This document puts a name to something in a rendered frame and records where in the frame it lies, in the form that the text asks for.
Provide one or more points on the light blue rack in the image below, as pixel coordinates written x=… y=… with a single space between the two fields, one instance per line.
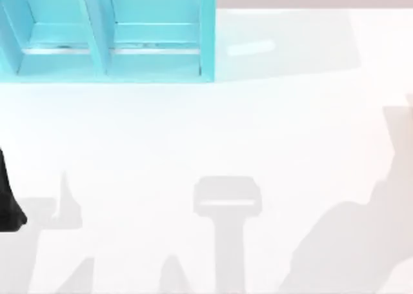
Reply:
x=155 y=33

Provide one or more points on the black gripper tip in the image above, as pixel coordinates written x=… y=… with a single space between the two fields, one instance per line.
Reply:
x=8 y=207

